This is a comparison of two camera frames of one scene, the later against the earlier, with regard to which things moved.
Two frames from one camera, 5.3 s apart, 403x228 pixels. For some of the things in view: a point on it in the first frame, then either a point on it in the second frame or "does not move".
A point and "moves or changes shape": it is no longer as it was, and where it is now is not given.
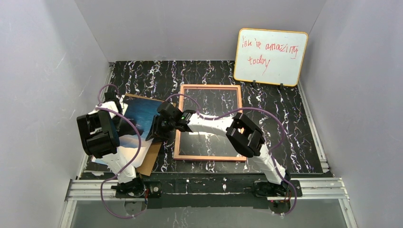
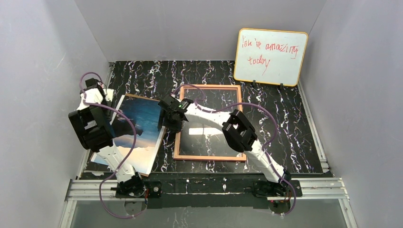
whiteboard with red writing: (270, 56) does not move
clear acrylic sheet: (215, 103) does not move
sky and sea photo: (134, 148) moves or changes shape
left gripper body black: (111, 96) does not move
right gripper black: (156, 131) to (168, 118)
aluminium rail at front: (332, 189) does not move
